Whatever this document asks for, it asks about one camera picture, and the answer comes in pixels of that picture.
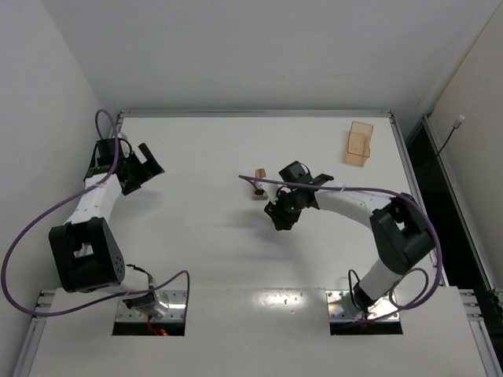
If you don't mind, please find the clear amber plastic box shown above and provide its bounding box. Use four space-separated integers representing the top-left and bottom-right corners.
344 121 373 167

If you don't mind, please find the dark striped wood block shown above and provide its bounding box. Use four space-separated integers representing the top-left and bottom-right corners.
255 168 266 178

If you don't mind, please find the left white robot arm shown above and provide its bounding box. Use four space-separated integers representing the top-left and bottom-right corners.
49 138 164 306

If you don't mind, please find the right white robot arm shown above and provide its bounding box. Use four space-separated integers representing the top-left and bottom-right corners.
255 161 439 317

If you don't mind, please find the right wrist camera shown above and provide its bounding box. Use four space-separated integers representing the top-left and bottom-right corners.
252 182 279 203

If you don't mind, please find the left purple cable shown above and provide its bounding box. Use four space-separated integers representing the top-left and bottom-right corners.
0 108 191 317

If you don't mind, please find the purple cable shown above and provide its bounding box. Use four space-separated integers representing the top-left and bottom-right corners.
0 108 191 317
237 174 444 327

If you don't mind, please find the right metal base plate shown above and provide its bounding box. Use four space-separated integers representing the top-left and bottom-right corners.
325 289 400 323

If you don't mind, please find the metal base plate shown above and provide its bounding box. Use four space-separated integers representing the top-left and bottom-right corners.
116 290 187 323
325 289 400 323

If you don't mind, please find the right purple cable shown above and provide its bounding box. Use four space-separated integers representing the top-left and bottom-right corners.
237 174 444 327

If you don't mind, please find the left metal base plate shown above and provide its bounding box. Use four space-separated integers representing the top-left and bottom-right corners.
116 290 187 323

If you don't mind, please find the grey wall cable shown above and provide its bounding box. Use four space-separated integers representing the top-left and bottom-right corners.
435 115 466 158

